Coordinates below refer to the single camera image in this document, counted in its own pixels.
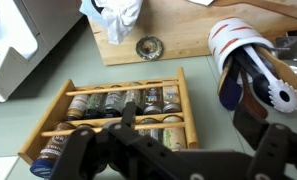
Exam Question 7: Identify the wooden wall spice rack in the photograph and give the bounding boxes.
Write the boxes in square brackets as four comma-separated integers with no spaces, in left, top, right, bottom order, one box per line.
[17,67,200,167]

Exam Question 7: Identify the dark blue spatula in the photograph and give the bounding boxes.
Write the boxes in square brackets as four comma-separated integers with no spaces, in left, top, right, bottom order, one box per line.
[218,56,244,112]

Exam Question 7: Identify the white pasta server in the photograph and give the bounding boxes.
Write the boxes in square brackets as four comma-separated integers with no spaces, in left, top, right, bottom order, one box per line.
[244,44,297,114]

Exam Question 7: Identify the colourful label spice jar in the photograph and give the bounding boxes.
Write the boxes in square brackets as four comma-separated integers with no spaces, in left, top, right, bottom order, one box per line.
[142,87,164,116]

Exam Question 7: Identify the brown spice jar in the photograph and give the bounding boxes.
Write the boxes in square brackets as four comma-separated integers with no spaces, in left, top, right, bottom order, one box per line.
[67,94,91,121]

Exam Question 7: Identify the white stove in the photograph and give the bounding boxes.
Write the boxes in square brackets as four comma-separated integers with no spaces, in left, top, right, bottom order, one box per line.
[0,0,84,104]

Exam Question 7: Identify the black nylon utensil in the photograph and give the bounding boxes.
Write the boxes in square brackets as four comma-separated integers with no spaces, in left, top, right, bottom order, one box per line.
[234,49,273,105]

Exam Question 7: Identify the brown wooden spoon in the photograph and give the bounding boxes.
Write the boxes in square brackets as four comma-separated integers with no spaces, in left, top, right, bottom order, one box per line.
[237,66,269,120]

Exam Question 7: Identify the brown jar blue cap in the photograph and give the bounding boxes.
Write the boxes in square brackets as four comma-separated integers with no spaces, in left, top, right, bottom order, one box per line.
[29,121,77,179]

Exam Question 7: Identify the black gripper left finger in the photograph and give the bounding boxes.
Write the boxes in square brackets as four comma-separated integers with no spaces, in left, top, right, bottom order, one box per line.
[49,101,181,180]

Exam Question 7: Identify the white light switch plate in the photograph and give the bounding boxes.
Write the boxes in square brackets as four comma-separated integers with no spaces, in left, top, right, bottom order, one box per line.
[0,155,20,180]

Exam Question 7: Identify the dark jar white label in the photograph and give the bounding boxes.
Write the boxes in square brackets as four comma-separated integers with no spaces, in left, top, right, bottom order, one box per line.
[101,91,124,118]

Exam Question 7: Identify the white crock red chilies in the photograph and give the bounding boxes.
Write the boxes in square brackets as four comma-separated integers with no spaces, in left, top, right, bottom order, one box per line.
[207,16,276,84]

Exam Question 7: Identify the wooden spatula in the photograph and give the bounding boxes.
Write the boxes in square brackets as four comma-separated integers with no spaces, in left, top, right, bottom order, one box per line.
[254,44,297,101]

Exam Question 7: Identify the small glass dish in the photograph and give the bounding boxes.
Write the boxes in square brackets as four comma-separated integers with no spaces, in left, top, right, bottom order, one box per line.
[135,35,165,62]

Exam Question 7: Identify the white box container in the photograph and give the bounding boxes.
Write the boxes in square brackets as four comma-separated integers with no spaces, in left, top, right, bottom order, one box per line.
[79,0,144,46]

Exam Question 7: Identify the clear glass spice jar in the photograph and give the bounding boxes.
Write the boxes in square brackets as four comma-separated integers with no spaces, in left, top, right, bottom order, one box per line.
[122,88,144,115]

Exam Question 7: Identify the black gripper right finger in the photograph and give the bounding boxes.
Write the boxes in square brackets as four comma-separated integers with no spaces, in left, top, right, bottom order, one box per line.
[232,101,297,180]

